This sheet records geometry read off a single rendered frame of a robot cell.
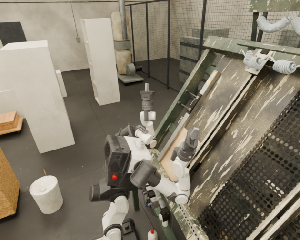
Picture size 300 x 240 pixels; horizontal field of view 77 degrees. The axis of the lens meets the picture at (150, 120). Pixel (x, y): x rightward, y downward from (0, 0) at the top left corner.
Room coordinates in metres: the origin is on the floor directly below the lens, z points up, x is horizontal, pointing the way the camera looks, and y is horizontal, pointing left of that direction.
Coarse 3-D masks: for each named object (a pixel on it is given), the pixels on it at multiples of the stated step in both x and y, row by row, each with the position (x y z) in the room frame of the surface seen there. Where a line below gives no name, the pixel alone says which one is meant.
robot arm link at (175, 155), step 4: (176, 148) 0.82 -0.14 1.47; (172, 152) 0.83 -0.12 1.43; (176, 152) 0.80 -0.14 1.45; (172, 156) 0.82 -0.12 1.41; (176, 156) 0.81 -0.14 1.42; (180, 156) 0.76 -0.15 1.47; (172, 160) 0.82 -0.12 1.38; (180, 160) 0.77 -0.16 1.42; (184, 160) 0.75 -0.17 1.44; (188, 160) 0.75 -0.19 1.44; (184, 164) 0.76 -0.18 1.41
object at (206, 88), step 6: (216, 72) 1.52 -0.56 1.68; (210, 78) 1.53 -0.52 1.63; (216, 78) 1.51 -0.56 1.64; (210, 84) 1.49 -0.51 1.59; (204, 90) 1.49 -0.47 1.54; (204, 96) 1.48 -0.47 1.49; (198, 102) 1.46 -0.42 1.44; (186, 114) 1.47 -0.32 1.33; (192, 114) 1.45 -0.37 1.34; (186, 120) 1.43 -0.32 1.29; (180, 126) 1.43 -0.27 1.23; (174, 132) 1.43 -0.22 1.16; (174, 138) 1.39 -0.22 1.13; (168, 144) 1.39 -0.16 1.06; (162, 150) 1.40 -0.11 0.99; (162, 156) 1.35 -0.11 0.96
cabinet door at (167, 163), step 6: (180, 132) 1.40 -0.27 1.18; (186, 132) 1.35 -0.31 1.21; (180, 138) 1.36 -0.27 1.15; (174, 144) 1.36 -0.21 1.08; (198, 144) 1.18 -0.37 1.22; (168, 150) 1.37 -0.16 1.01; (168, 156) 1.32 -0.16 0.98; (162, 162) 1.32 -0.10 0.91; (168, 162) 1.28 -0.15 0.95; (168, 168) 1.23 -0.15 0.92; (168, 174) 1.19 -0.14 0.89; (174, 174) 1.14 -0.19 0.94
